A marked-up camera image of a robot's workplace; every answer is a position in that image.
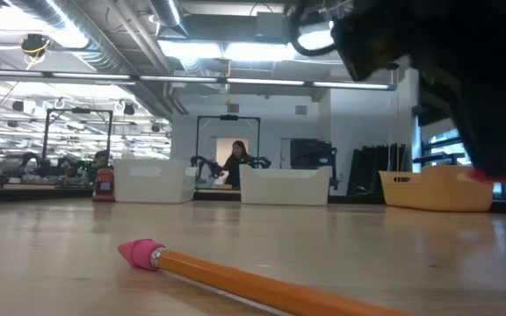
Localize background desk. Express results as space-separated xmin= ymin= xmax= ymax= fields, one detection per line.
xmin=0 ymin=174 xmax=95 ymax=204

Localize small white plastic bin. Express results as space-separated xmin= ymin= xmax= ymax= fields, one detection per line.
xmin=112 ymin=158 xmax=188 ymax=205

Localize orange pencil pink eraser cap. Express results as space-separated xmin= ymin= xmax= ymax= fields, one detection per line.
xmin=117 ymin=238 xmax=415 ymax=316

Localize yellow plastic bin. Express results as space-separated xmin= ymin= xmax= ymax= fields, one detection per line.
xmin=379 ymin=165 xmax=495 ymax=213

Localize large white plastic bin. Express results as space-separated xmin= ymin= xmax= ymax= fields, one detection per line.
xmin=238 ymin=163 xmax=333 ymax=206

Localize long ceiling light strip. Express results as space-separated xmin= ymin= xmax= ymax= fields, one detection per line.
xmin=0 ymin=68 xmax=397 ymax=91

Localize yellow black cable reel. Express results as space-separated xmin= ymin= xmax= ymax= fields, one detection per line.
xmin=18 ymin=32 xmax=52 ymax=71

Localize person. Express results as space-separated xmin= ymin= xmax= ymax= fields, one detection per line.
xmin=90 ymin=149 xmax=110 ymax=172
xmin=222 ymin=140 xmax=250 ymax=189

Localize black folding panels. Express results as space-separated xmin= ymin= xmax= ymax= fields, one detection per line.
xmin=347 ymin=143 xmax=408 ymax=197

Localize yellow hanging cord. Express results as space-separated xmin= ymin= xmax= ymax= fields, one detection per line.
xmin=394 ymin=69 xmax=401 ymax=172

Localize black equipment rack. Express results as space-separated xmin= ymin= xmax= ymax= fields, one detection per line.
xmin=289 ymin=138 xmax=338 ymax=171

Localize round silver air duct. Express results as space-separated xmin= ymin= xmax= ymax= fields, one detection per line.
xmin=9 ymin=0 xmax=191 ymax=118

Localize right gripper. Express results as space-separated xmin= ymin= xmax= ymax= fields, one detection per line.
xmin=415 ymin=52 xmax=506 ymax=179

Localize black stand frame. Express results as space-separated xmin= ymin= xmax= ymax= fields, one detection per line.
xmin=40 ymin=107 xmax=114 ymax=171
xmin=194 ymin=114 xmax=262 ymax=188

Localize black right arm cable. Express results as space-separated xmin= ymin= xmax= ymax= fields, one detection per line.
xmin=286 ymin=16 xmax=338 ymax=58

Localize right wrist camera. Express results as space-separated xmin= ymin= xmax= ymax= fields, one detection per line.
xmin=330 ymin=12 xmax=415 ymax=83

